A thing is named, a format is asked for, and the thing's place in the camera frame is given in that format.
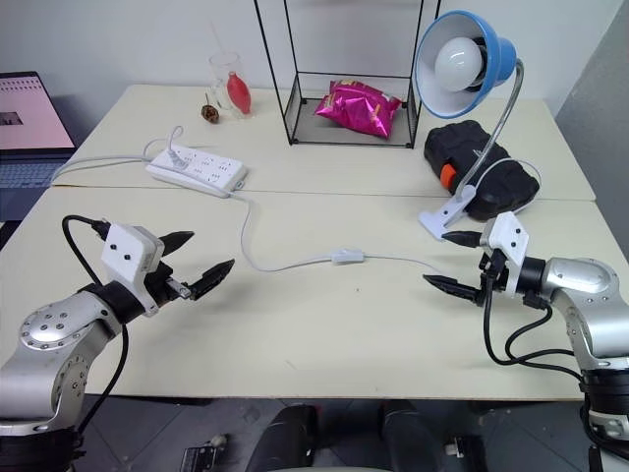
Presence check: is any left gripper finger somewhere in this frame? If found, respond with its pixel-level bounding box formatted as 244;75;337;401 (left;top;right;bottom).
159;228;197;258
188;259;237;302

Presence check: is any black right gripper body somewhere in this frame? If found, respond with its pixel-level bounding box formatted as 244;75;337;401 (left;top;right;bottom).
475;248;511;307

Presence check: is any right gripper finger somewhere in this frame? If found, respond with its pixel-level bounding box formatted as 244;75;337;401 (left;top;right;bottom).
441;230;486;250
423;274;482;305

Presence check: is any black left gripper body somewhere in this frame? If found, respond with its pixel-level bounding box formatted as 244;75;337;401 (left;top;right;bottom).
143;262;196;308

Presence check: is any blue clamp desk lamp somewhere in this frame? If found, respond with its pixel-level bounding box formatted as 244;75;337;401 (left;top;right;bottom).
412;10;526;242

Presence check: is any white power strip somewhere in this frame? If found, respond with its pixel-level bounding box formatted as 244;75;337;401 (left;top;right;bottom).
144;143;250;200

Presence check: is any black tool case orange latch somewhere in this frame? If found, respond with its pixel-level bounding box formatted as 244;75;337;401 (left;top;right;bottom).
423;119;541;221

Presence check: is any brown pine cone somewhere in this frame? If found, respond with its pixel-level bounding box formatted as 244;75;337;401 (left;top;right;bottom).
200;90;221;125

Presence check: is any red bulb-shaped object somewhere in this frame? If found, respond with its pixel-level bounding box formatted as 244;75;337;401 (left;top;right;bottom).
225;70;256;117

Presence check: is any pink snack bag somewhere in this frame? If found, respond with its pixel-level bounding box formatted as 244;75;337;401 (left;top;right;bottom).
314;79;403;140

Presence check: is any white light bulb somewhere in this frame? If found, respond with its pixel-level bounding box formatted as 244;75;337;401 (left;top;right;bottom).
432;37;487;93

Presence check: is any clear drinking glass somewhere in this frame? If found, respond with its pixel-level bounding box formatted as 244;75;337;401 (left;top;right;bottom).
208;51;257;121

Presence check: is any black labelled plate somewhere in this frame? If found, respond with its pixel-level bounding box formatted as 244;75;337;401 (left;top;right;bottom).
180;443;223;472

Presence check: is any open laptop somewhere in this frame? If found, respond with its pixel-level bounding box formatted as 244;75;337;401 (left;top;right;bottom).
0;72;80;222

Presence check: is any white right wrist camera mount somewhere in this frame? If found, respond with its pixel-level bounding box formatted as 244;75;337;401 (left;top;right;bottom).
481;211;531;299

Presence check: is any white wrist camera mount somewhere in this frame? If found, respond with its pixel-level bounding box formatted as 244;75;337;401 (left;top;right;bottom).
100;222;166;318
481;211;531;299

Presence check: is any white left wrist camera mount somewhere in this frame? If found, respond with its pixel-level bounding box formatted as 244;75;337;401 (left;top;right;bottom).
100;222;166;318

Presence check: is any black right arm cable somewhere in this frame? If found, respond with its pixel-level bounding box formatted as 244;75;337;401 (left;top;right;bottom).
483;289;591;389

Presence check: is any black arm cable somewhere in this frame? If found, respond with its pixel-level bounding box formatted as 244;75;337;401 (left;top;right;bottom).
61;214;132;443
483;289;591;389

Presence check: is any white cable with switch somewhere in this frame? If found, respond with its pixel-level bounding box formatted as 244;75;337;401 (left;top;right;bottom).
228;155;545;274

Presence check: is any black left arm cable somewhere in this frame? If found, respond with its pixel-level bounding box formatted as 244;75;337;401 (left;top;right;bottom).
61;214;132;443

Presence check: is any white plug with cord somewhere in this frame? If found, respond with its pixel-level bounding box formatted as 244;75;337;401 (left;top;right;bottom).
143;125;186;171

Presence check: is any white inline cord switch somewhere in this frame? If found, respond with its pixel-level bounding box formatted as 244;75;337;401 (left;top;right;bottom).
331;247;369;265

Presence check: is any white power strip cable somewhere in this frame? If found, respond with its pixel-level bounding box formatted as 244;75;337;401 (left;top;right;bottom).
51;153;153;186

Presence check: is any black wire frame shelf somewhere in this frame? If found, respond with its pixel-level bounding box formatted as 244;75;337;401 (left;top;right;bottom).
254;0;442;148

